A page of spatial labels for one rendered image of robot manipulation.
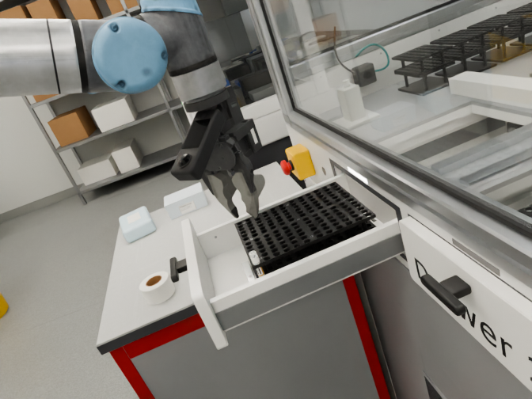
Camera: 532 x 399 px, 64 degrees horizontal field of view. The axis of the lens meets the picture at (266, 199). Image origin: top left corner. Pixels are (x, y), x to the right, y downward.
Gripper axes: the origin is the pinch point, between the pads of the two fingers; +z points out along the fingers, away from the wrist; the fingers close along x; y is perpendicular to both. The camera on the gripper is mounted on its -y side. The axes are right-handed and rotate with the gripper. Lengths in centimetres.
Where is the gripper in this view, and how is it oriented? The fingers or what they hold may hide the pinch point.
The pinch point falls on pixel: (241, 213)
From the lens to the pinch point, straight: 72.5
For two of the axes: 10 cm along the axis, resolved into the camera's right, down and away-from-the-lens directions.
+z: 3.1, 8.6, 4.1
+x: -8.3, 0.3, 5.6
